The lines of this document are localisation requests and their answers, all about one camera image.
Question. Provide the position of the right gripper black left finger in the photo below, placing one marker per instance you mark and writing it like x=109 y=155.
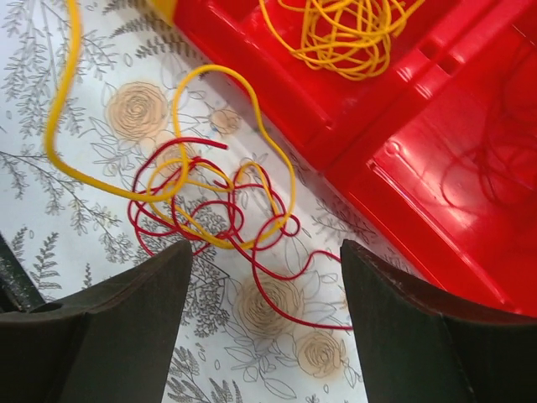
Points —
x=111 y=342

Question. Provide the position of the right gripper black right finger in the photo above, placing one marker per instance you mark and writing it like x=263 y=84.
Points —
x=418 y=343

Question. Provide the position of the red double plastic bin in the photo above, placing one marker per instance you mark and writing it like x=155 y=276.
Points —
x=438 y=153

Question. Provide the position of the yellow plastic bin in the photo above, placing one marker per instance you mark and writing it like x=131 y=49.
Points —
x=164 y=8

